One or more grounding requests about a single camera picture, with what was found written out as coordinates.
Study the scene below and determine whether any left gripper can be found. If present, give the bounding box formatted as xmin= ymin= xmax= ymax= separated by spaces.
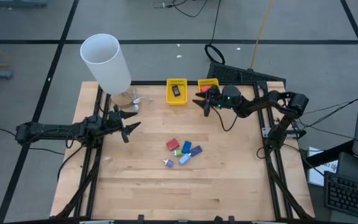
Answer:
xmin=106 ymin=105 xmax=142 ymax=144

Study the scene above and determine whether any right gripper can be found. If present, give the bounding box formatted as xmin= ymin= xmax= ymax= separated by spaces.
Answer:
xmin=192 ymin=85 xmax=225 ymax=118

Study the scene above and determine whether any red square wall charger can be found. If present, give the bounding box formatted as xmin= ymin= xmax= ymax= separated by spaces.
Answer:
xmin=165 ymin=138 xmax=180 ymax=152

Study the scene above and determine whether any yellow plastic basket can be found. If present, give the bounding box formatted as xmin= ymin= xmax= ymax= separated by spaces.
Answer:
xmin=166 ymin=78 xmax=188 ymax=106
xmin=197 ymin=78 xmax=221 ymax=105

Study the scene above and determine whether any black mesh panel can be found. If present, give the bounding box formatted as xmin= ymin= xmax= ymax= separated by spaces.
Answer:
xmin=206 ymin=61 xmax=287 ymax=88

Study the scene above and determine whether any white cylindrical tube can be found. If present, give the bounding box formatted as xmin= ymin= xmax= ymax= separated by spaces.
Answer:
xmin=80 ymin=33 xmax=135 ymax=110

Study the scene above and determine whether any light blue multiport charger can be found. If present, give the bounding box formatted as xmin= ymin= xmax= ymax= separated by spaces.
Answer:
xmin=178 ymin=152 xmax=192 ymax=166

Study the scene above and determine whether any black desk edge bar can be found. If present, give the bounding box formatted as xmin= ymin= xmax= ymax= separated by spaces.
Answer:
xmin=303 ymin=139 xmax=354 ymax=170

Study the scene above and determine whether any white paper sheet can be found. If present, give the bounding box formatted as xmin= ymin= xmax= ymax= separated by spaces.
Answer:
xmin=306 ymin=146 xmax=339 ymax=187

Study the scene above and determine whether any black computer keyboard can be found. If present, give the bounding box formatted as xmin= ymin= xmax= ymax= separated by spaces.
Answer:
xmin=323 ymin=170 xmax=358 ymax=222

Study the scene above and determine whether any clear bundled lamp cable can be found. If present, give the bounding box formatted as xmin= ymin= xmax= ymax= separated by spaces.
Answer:
xmin=131 ymin=89 xmax=154 ymax=114

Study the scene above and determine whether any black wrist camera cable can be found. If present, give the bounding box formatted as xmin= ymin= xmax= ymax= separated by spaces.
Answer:
xmin=211 ymin=107 xmax=239 ymax=133

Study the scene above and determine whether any black looped floor cable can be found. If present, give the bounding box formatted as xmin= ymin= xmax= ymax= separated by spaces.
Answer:
xmin=204 ymin=0 xmax=226 ymax=65

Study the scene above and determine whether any thin black floor cable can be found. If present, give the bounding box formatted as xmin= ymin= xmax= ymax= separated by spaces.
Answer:
xmin=153 ymin=0 xmax=209 ymax=18

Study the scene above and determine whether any yellow floor cable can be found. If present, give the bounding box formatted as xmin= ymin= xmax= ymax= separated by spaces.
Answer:
xmin=250 ymin=0 xmax=275 ymax=70

